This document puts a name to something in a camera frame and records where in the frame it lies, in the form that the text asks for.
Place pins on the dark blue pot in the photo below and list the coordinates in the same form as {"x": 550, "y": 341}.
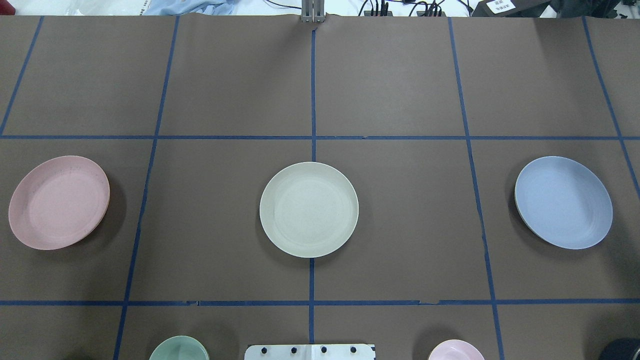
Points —
{"x": 621, "y": 349}

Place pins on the blue plate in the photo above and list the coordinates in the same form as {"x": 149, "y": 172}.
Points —
{"x": 563, "y": 202}

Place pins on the cream plate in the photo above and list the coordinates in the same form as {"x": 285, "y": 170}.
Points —
{"x": 309, "y": 209}

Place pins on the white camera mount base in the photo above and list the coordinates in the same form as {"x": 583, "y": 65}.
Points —
{"x": 340, "y": 351}

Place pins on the light blue cloth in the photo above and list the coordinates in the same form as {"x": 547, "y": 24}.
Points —
{"x": 182, "y": 7}

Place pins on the pink bowl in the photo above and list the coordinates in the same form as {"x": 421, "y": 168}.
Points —
{"x": 455, "y": 349}

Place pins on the aluminium frame post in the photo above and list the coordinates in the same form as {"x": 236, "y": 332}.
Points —
{"x": 313, "y": 11}

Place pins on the pink plate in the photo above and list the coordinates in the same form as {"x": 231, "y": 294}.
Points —
{"x": 59, "y": 203}

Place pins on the green bowl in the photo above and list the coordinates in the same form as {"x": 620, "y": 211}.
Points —
{"x": 180, "y": 347}

